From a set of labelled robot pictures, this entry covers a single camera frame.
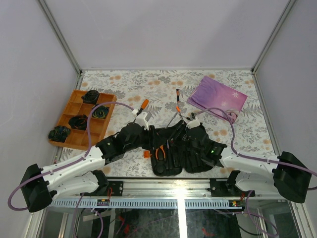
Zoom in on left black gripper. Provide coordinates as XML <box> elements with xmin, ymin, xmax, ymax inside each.
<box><xmin>125</xmin><ymin>125</ymin><xmax>165</xmax><ymax>154</ymax></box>

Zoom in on black plastic tool case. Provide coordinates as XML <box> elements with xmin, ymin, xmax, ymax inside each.
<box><xmin>149</xmin><ymin>121</ymin><xmax>213</xmax><ymax>177</ymax></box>

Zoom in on orange handled pliers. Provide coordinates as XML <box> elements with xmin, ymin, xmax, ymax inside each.
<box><xmin>155</xmin><ymin>145</ymin><xmax>166</xmax><ymax>160</ymax></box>

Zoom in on black handled screwdriver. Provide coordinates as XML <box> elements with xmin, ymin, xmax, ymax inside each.
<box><xmin>165</xmin><ymin>112</ymin><xmax>178</xmax><ymax>128</ymax></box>

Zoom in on orange handled screwdriver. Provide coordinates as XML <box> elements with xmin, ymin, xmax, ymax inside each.
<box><xmin>134</xmin><ymin>99</ymin><xmax>149</xmax><ymax>122</ymax></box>

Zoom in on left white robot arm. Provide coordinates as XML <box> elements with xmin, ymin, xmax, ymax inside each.
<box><xmin>20</xmin><ymin>122</ymin><xmax>155</xmax><ymax>213</ymax></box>

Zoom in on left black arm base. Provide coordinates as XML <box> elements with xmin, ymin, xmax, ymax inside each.
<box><xmin>97</xmin><ymin>180</ymin><xmax>124</xmax><ymax>198</ymax></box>

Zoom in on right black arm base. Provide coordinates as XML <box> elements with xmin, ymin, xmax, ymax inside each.
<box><xmin>210</xmin><ymin>171</ymin><xmax>243</xmax><ymax>197</ymax></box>

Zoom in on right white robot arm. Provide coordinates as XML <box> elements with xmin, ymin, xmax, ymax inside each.
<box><xmin>185</xmin><ymin>124</ymin><xmax>312</xmax><ymax>203</ymax></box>

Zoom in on orange tipped metal file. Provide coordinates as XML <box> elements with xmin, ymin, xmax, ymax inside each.
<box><xmin>176</xmin><ymin>106</ymin><xmax>184</xmax><ymax>121</ymax></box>

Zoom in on dark rolled band middle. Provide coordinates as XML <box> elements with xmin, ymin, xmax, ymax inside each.
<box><xmin>92</xmin><ymin>104</ymin><xmax>109</xmax><ymax>119</ymax></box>

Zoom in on dark rolled band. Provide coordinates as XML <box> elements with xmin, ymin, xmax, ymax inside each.
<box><xmin>81</xmin><ymin>90</ymin><xmax>100</xmax><ymax>105</ymax></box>
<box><xmin>68</xmin><ymin>115</ymin><xmax>88</xmax><ymax>130</ymax></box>
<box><xmin>92</xmin><ymin>104</ymin><xmax>109</xmax><ymax>119</ymax></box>

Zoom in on purple printed pouch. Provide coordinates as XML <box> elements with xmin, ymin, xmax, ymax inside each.
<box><xmin>187</xmin><ymin>76</ymin><xmax>247</xmax><ymax>123</ymax></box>

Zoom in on small precision screwdriver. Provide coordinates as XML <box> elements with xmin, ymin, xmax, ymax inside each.
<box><xmin>176</xmin><ymin>89</ymin><xmax>180</xmax><ymax>104</ymax></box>

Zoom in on dark rolled band lower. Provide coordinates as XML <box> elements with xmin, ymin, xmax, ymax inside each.
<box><xmin>68</xmin><ymin>115</ymin><xmax>88</xmax><ymax>130</ymax></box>

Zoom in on dark rolled band top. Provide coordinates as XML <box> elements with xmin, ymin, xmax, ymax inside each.
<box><xmin>81</xmin><ymin>90</ymin><xmax>100</xmax><ymax>105</ymax></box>

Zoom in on orange compartment tray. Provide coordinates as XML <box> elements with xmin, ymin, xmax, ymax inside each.
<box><xmin>48</xmin><ymin>90</ymin><xmax>116</xmax><ymax>150</ymax></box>

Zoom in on dark rolled band outside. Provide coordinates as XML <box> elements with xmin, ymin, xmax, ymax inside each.
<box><xmin>48</xmin><ymin>125</ymin><xmax>71</xmax><ymax>143</ymax></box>

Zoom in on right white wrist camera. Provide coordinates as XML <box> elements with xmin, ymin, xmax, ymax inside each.
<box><xmin>186</xmin><ymin>113</ymin><xmax>201</xmax><ymax>129</ymax></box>

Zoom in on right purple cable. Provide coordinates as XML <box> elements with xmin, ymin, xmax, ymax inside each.
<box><xmin>190</xmin><ymin>108</ymin><xmax>317</xmax><ymax>236</ymax></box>

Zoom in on purple cable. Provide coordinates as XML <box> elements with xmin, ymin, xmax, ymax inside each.
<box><xmin>7</xmin><ymin>101</ymin><xmax>139</xmax><ymax>238</ymax></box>
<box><xmin>190</xmin><ymin>108</ymin><xmax>317</xmax><ymax>236</ymax></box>

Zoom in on aluminium front rail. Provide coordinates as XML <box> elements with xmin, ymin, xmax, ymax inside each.
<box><xmin>49</xmin><ymin>178</ymin><xmax>285</xmax><ymax>209</ymax></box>

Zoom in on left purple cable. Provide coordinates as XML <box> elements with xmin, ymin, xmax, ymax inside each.
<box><xmin>7</xmin><ymin>101</ymin><xmax>139</xmax><ymax>238</ymax></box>

